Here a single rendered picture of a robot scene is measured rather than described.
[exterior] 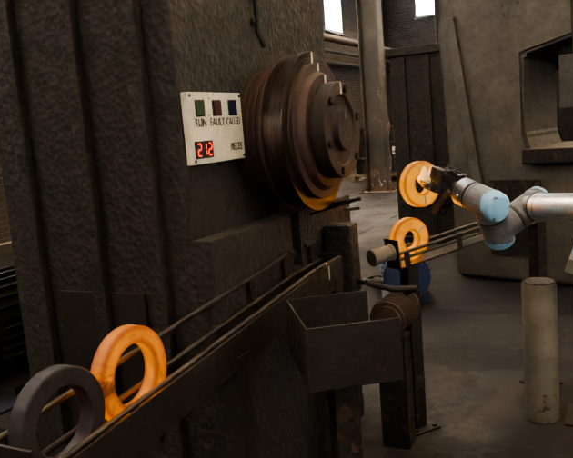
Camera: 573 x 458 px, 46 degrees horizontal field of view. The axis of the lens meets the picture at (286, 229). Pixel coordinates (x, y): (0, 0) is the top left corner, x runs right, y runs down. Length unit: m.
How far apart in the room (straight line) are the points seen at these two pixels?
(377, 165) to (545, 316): 8.56
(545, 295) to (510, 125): 2.20
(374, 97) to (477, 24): 6.37
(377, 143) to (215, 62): 9.16
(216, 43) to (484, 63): 3.00
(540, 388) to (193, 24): 1.74
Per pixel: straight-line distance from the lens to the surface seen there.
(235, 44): 1.97
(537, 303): 2.56
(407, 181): 2.31
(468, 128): 4.68
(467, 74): 4.71
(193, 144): 1.70
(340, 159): 2.00
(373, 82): 10.96
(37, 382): 1.19
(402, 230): 2.41
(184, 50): 1.75
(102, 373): 1.29
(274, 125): 1.85
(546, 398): 2.67
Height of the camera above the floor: 1.13
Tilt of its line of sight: 8 degrees down
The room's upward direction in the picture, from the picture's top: 5 degrees counter-clockwise
